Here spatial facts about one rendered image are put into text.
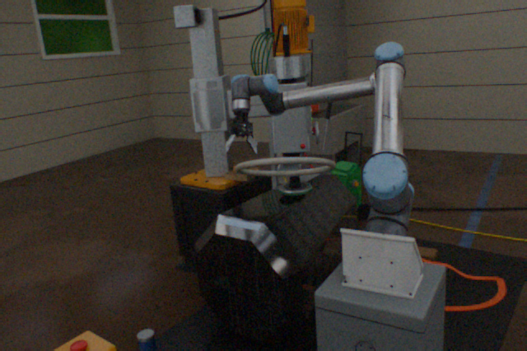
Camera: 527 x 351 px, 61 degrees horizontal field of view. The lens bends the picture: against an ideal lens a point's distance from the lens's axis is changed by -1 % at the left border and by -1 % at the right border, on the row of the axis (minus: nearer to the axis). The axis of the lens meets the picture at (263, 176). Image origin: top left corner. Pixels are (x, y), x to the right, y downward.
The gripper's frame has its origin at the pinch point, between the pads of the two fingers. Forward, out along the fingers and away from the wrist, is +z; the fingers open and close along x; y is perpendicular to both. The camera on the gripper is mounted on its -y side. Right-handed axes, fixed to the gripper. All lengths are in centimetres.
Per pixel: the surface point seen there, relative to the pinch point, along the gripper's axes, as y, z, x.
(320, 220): -49, 31, 71
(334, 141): -271, -70, 227
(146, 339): -84, 98, -31
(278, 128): -44, -25, 42
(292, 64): -24, -58, 43
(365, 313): 61, 66, 21
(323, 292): 49, 60, 12
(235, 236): -45, 39, 13
